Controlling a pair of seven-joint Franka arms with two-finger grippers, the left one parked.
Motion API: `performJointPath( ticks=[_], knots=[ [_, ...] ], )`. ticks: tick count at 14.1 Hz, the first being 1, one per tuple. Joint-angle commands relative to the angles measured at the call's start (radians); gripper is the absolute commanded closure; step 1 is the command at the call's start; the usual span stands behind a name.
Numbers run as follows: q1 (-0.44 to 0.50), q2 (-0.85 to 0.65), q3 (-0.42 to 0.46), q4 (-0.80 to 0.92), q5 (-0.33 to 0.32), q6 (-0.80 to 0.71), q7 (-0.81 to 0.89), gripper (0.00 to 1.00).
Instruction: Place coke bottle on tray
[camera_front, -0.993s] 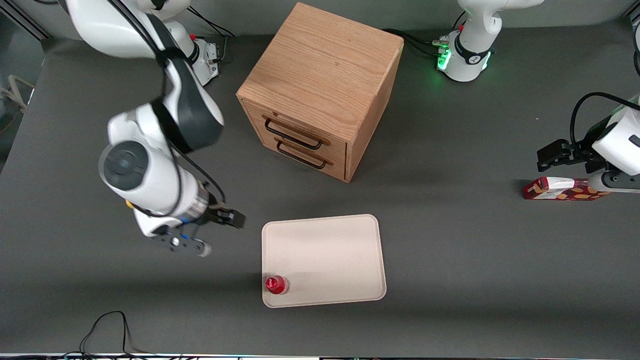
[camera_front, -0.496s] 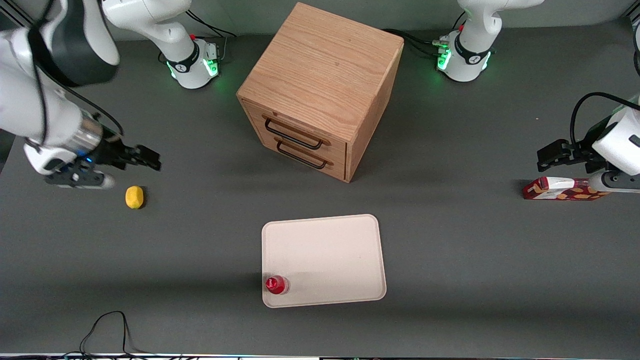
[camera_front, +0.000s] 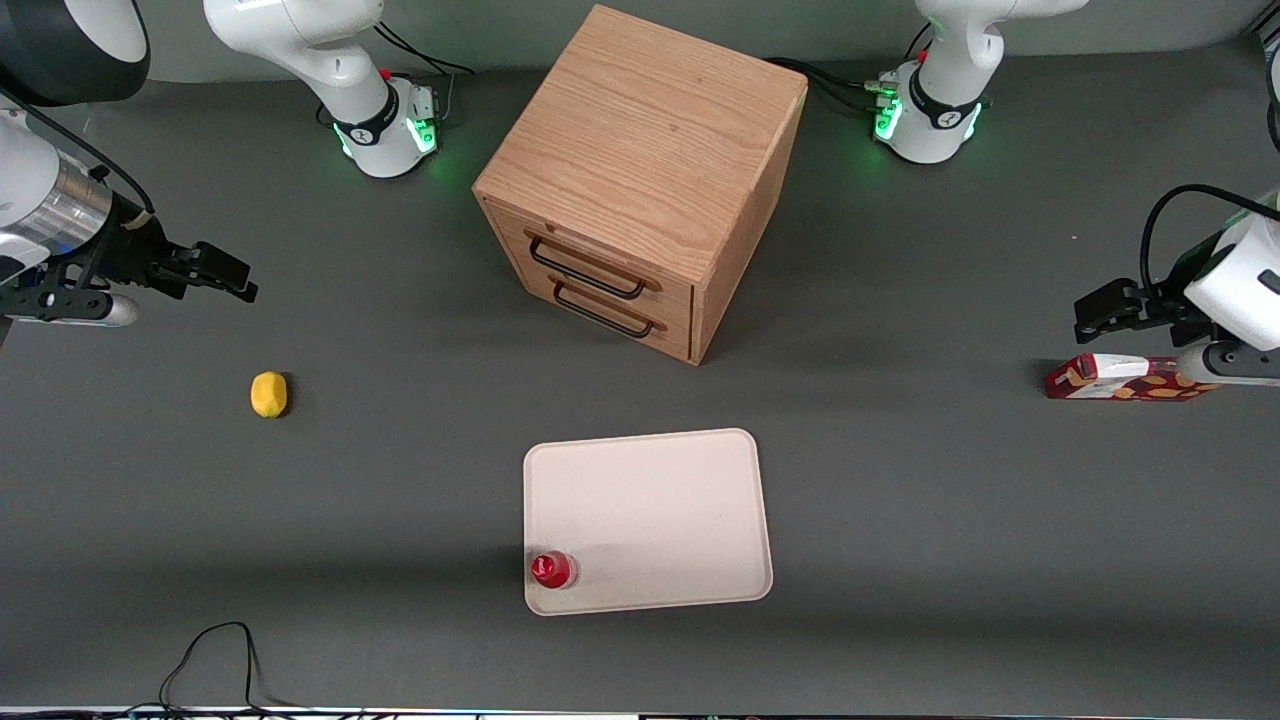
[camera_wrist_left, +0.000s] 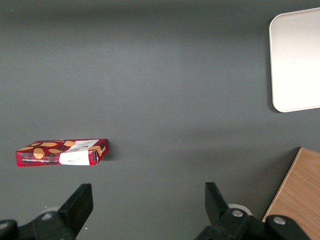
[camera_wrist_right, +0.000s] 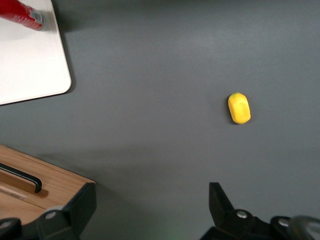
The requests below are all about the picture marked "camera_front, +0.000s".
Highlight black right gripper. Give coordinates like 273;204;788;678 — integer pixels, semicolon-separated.
90;195;259;303

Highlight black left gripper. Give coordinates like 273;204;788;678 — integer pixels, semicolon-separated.
1074;232;1227;347

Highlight red coke bottle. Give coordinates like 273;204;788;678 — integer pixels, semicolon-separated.
530;549;582;591

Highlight beige plastic tray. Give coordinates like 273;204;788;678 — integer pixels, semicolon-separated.
523;428;775;617

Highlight red snack box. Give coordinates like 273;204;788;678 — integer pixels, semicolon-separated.
1044;353;1224;402

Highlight yellow lemon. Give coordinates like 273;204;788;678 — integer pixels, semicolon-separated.
250;371;290;419

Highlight wooden two-drawer cabinet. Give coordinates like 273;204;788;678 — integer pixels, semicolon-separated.
472;4;809;367

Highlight black left arm wrist cable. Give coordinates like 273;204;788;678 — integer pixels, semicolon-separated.
1140;184;1280;293

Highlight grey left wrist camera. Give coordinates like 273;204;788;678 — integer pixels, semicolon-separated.
1175;340;1280;388

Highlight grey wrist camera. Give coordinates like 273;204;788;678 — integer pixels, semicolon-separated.
0;289;140;330
1175;340;1280;388

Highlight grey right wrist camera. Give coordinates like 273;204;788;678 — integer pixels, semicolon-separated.
0;289;140;330

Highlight black right arm base cables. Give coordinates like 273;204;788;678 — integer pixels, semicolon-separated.
372;20;478;77

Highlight black arm base cables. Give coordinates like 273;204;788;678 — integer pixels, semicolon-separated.
764;57;893;114
372;20;478;77

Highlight black left arm base cables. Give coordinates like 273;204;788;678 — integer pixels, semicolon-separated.
764;57;893;114

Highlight black drawer handle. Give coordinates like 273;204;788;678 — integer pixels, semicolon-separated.
550;279;659;340
526;235;649;301

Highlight thin black cable loop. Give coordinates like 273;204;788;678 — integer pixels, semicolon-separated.
128;621;363;717

